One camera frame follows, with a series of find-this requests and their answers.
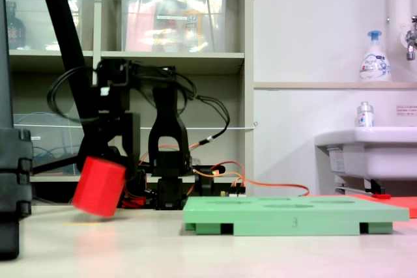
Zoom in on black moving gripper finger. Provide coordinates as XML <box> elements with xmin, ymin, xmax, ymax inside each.
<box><xmin>77</xmin><ymin>126</ymin><xmax>122</xmax><ymax>171</ymax></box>

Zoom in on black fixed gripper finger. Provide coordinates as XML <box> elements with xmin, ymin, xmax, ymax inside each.
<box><xmin>122</xmin><ymin>134</ymin><xmax>141</xmax><ymax>180</ymax></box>

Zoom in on red octagonal pillar block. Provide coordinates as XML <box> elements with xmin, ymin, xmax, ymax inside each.
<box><xmin>70</xmin><ymin>156</ymin><xmax>128</xmax><ymax>218</ymax></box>

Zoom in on thin black tripod strut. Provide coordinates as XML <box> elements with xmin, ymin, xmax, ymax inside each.
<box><xmin>31</xmin><ymin>156</ymin><xmax>84</xmax><ymax>175</ymax></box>

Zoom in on notched black stack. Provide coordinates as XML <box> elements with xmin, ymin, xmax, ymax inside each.
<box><xmin>0</xmin><ymin>127</ymin><xmax>34</xmax><ymax>261</ymax></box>

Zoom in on pink refill pack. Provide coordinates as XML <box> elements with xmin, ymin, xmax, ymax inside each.
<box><xmin>124</xmin><ymin>0</ymin><xmax>154</xmax><ymax>53</ymax></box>

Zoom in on thick black tripod leg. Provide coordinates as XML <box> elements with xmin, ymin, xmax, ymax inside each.
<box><xmin>0</xmin><ymin>0</ymin><xmax>14</xmax><ymax>129</ymax></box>
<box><xmin>34</xmin><ymin>0</ymin><xmax>98</xmax><ymax>129</ymax></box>

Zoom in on orange labelled bottle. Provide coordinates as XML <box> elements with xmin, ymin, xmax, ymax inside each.
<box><xmin>181</xmin><ymin>0</ymin><xmax>205</xmax><ymax>51</ymax></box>

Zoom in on dark glass bottle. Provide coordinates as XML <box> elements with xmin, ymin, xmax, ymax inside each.
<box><xmin>5</xmin><ymin>1</ymin><xmax>27</xmax><ymax>50</ymax></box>

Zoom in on large clear plastic bin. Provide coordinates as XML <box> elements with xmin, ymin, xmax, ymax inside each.
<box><xmin>119</xmin><ymin>0</ymin><xmax>229</xmax><ymax>53</ymax></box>

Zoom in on beige shelf unit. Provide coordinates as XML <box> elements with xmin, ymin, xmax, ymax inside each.
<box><xmin>0</xmin><ymin>0</ymin><xmax>255</xmax><ymax>184</ymax></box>

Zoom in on green shape sorting board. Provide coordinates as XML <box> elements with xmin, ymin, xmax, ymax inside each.
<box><xmin>182</xmin><ymin>195</ymin><xmax>410</xmax><ymax>236</ymax></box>

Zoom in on small clear sanitizer bottle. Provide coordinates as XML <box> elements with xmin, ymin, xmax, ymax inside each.
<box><xmin>355</xmin><ymin>101</ymin><xmax>375</xmax><ymax>128</ymax></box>

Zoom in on white ceramic sink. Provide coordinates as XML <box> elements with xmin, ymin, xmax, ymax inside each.
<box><xmin>314</xmin><ymin>126</ymin><xmax>417</xmax><ymax>182</ymax></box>

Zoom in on white foam soap dispenser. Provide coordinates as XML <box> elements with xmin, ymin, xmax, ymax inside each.
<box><xmin>358</xmin><ymin>30</ymin><xmax>392</xmax><ymax>83</ymax></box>

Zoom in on metal water faucet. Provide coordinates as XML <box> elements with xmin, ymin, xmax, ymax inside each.
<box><xmin>403</xmin><ymin>15</ymin><xmax>417</xmax><ymax>62</ymax></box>

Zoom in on clear bin with blue cables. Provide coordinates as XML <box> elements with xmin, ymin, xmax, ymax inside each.
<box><xmin>12</xmin><ymin>113</ymin><xmax>83</xmax><ymax>175</ymax></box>

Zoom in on black gripper cable loops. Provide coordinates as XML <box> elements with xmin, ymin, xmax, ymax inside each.
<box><xmin>46</xmin><ymin>65</ymin><xmax>100</xmax><ymax>124</ymax></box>

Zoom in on black forearm servo cables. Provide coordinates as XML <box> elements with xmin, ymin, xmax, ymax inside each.
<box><xmin>130</xmin><ymin>65</ymin><xmax>198</xmax><ymax>105</ymax></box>

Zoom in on white wire shelf guard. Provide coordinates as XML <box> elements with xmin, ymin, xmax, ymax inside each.
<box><xmin>12</xmin><ymin>120</ymin><xmax>259</xmax><ymax>131</ymax></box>

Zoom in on black cable with white tag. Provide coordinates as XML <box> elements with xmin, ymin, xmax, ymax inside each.
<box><xmin>175</xmin><ymin>72</ymin><xmax>231</xmax><ymax>146</ymax></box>

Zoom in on long orange wire loop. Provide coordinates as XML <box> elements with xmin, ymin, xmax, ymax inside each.
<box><xmin>188</xmin><ymin>139</ymin><xmax>310</xmax><ymax>199</ymax></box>

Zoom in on red text wall sticker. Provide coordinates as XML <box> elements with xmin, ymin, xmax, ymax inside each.
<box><xmin>395</xmin><ymin>104</ymin><xmax>417</xmax><ymax>117</ymax></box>

